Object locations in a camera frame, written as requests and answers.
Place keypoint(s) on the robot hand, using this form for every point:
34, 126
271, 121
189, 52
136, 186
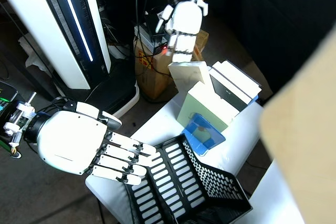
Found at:
71, 140
186, 16

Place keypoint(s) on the small cream cover book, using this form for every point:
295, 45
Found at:
186, 74

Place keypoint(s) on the black adapter brick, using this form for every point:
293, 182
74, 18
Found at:
153, 24

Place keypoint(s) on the brown cardboard box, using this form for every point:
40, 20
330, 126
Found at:
155, 77

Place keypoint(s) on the white spine book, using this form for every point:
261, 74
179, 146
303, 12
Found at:
237, 79

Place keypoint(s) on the cream spine book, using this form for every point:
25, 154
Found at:
242, 75

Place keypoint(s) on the crumpled white plastic bag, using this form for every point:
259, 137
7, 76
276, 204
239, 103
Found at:
34, 58

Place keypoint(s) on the pale green cover book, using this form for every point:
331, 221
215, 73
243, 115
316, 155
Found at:
194, 106

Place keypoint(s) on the white tower with lit strip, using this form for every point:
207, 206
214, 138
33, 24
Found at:
39, 24

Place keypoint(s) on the blue transparent bookend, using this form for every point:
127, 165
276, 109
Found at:
207, 142

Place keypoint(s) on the blurred beige board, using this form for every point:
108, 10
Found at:
302, 129

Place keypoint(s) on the black plastic file rack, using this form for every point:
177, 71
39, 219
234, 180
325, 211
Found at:
223, 212

